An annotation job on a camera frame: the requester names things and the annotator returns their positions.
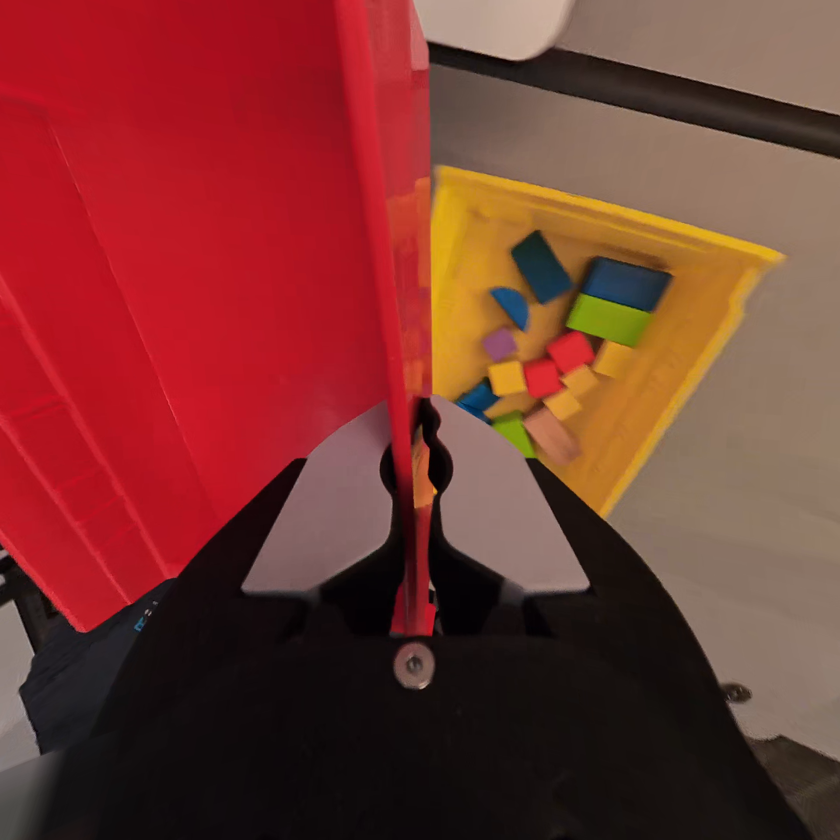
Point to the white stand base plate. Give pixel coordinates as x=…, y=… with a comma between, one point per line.
x=492, y=26

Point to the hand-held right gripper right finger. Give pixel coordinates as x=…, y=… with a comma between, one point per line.
x=499, y=518

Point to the tan wooden block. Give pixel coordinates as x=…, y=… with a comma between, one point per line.
x=553, y=435

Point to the black table strip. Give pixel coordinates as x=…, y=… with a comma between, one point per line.
x=656, y=95

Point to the yellow plastic bin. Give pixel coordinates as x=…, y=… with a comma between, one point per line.
x=689, y=315

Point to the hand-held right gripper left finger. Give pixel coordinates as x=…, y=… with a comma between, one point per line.
x=315, y=518

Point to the red plastic bin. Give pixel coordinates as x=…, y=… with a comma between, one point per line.
x=197, y=262

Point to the large yellow wooden block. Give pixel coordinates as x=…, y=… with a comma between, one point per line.
x=563, y=404

